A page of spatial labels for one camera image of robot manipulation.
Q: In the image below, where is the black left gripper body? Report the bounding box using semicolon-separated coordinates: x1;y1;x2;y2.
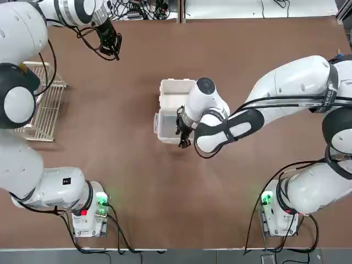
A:
95;19;118;48

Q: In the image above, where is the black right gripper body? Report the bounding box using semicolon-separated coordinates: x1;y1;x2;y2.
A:
175;106;193;138

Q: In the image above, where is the white plastic preservation box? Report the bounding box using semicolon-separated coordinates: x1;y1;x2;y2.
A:
153;108;196;146

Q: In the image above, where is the teal mug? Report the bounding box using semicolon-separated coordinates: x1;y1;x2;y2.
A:
18;63;41;96

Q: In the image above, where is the white wire rack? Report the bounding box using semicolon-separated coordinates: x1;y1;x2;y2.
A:
13;62;68;142

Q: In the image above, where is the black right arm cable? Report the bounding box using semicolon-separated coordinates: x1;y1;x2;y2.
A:
192;93;352;215

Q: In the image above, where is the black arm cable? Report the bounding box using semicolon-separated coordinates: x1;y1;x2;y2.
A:
192;93;352;215
9;16;123;218

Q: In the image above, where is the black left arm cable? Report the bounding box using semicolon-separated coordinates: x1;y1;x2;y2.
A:
9;16;123;218

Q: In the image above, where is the aluminium frame bar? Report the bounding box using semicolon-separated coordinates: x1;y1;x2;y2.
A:
335;0;352;27

